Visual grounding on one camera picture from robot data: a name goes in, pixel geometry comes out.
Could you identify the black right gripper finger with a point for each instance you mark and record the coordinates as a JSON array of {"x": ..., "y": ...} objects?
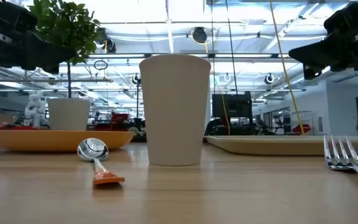
[
  {"x": 325, "y": 53},
  {"x": 311, "y": 72}
]

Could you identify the red angular object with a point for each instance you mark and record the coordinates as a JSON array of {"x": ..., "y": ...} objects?
[{"x": 303, "y": 128}]

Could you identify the orange plate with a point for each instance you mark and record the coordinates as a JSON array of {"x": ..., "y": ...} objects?
[{"x": 51, "y": 140}]

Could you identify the black metal frame stand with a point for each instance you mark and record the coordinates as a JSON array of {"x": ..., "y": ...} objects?
[{"x": 137, "y": 96}]

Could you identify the red tool chest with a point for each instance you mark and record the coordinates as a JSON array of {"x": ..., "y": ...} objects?
[{"x": 118, "y": 119}]

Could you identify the green tree in white pot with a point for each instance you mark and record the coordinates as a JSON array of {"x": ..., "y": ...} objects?
[{"x": 68, "y": 115}]

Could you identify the beige serving tray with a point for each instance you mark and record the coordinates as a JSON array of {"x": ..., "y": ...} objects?
[{"x": 275, "y": 145}]

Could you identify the white paper cup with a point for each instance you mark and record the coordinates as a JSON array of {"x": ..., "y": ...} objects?
[{"x": 175, "y": 112}]

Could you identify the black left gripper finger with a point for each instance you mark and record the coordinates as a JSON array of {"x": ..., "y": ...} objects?
[
  {"x": 51, "y": 69},
  {"x": 48, "y": 53}
]

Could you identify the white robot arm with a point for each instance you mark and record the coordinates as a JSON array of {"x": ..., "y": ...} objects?
[{"x": 35, "y": 107}]

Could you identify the black monitor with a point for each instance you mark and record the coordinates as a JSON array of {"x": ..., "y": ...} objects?
[{"x": 235, "y": 105}]

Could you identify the long ceiling light bar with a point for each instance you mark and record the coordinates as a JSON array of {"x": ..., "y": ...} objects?
[{"x": 179, "y": 55}]

